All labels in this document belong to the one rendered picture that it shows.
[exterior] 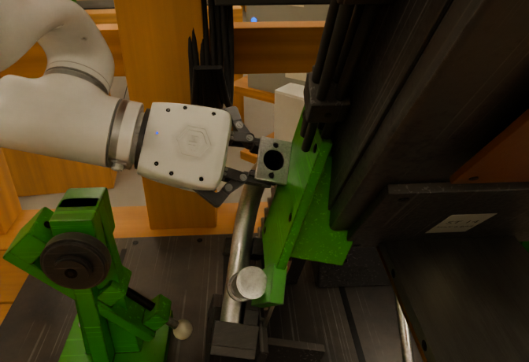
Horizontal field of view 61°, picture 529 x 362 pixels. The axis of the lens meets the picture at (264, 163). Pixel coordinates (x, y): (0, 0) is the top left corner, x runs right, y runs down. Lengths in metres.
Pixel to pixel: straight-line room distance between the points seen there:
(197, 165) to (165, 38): 0.32
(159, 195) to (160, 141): 0.40
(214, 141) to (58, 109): 0.17
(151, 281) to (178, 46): 0.41
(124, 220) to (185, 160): 0.52
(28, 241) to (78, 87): 0.19
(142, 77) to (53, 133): 0.31
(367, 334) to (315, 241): 0.27
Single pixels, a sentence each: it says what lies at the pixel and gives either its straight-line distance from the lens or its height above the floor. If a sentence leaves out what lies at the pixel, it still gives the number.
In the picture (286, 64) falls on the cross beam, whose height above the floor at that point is 1.20.
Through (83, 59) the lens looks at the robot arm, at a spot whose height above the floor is 1.32.
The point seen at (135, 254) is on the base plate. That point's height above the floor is 0.90.
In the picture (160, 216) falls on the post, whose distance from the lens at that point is 0.96.
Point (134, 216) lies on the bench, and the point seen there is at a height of 0.88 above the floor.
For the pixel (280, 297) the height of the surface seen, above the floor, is 1.09.
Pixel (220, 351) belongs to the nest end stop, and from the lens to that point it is 0.63.
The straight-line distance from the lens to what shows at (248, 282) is 0.55.
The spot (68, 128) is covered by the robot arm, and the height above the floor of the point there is 1.26.
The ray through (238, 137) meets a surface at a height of 1.22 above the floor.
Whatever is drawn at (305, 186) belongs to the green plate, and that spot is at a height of 1.22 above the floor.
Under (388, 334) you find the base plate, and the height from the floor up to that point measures 0.90.
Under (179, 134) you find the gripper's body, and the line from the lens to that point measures 0.54.
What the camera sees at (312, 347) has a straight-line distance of 0.65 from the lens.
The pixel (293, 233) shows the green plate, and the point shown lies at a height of 1.16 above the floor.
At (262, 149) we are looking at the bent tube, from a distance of 0.55.
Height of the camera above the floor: 1.47
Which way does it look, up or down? 30 degrees down
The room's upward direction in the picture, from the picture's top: straight up
